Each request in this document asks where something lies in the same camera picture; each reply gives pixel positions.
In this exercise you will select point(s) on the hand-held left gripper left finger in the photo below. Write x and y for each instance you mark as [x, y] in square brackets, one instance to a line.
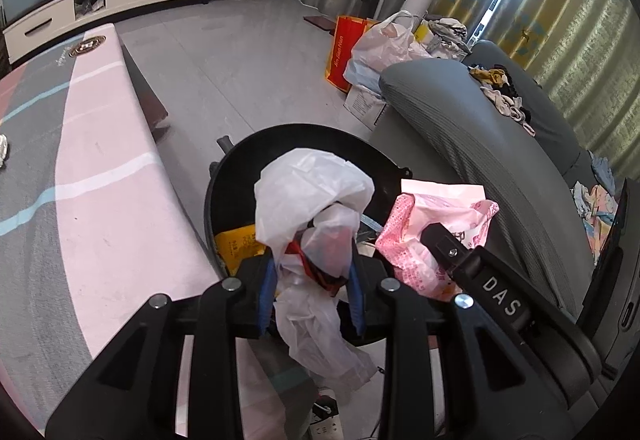
[265, 300]

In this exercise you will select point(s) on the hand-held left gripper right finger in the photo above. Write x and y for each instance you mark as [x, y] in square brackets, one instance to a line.
[357, 300]

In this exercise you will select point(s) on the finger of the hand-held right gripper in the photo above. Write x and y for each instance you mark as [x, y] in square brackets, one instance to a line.
[480, 275]

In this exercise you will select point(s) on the yellow chip bag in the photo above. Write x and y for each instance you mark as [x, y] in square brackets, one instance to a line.
[240, 247]

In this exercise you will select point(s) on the pink printed plastic bag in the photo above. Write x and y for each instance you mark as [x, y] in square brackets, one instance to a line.
[425, 220]

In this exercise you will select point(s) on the black trash bin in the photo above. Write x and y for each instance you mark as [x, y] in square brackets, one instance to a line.
[235, 180]

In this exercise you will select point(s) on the thin white plastic bag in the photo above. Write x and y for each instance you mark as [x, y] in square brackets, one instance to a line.
[310, 180]

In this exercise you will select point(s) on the colourful printed cloth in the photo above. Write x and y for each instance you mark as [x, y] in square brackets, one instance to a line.
[597, 210]

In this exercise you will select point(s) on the grey sofa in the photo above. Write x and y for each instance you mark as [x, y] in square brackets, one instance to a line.
[475, 144]

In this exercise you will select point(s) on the white power strip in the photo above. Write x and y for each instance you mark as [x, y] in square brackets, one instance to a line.
[325, 427]

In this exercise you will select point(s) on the pile of socks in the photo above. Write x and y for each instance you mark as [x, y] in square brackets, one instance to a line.
[502, 94]

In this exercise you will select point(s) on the cardboard box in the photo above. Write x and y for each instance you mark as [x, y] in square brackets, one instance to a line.
[365, 107]

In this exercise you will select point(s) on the pile of grey clothes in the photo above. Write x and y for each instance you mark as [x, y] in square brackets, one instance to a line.
[450, 34]

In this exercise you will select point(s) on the large filled white plastic bag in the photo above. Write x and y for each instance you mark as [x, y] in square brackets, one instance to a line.
[385, 44]

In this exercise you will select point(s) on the yellow patterned curtain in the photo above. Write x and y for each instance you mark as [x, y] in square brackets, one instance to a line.
[575, 44]

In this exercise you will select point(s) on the orange shopping bag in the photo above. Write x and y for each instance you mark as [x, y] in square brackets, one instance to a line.
[342, 49]

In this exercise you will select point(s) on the dark brown floor mat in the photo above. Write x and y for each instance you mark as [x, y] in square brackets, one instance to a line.
[320, 23]

